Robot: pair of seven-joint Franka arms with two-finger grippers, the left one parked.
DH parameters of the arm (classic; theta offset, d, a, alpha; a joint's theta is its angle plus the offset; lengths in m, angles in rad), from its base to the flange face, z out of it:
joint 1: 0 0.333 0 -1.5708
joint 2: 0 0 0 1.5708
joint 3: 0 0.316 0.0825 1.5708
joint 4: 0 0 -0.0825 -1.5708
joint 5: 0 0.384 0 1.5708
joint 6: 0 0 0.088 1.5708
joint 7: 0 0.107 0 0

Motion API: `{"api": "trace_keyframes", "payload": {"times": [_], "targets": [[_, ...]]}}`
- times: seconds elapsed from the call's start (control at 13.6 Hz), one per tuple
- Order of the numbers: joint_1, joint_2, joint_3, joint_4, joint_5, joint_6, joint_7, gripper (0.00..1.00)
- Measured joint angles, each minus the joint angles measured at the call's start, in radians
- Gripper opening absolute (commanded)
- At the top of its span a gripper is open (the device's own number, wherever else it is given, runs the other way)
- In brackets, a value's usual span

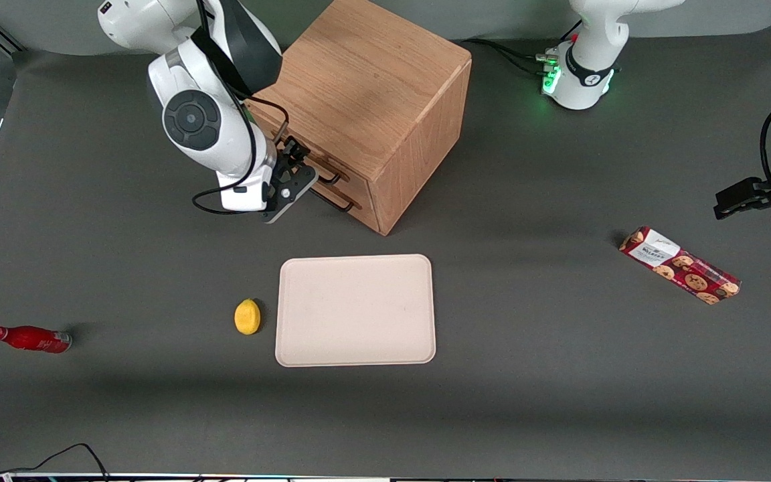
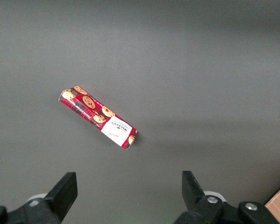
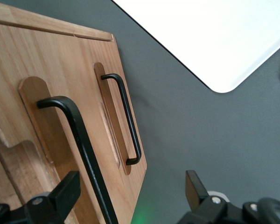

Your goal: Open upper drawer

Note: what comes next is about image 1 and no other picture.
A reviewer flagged wooden drawer cabinet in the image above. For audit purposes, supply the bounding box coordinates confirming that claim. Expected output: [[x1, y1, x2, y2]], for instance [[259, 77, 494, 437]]
[[244, 0, 473, 236]]

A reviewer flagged red tartan cookie box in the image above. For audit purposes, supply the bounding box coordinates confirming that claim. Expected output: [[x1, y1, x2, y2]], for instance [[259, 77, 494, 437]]
[[618, 226, 742, 306]]

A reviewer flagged yellow lemon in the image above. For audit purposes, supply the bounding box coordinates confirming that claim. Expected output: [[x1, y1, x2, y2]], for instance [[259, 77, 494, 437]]
[[234, 299, 262, 335]]

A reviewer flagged beige rectangular tray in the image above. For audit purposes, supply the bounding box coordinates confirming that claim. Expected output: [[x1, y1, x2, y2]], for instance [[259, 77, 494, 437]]
[[274, 254, 437, 368]]

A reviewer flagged red bottle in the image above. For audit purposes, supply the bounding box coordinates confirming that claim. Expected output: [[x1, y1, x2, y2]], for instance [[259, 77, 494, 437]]
[[0, 325, 73, 354]]

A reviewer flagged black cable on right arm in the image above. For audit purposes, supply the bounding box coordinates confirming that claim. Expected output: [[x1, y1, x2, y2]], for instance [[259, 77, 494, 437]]
[[191, 0, 290, 216]]

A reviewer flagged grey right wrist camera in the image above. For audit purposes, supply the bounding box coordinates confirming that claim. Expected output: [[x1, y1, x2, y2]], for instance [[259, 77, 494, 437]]
[[262, 171, 318, 225]]

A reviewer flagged black cable at arm base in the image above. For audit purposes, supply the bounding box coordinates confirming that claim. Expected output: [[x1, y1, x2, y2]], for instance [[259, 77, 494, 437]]
[[460, 38, 557, 76]]

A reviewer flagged thin black cable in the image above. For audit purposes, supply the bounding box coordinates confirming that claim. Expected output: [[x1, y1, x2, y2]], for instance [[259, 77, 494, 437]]
[[0, 443, 110, 480]]

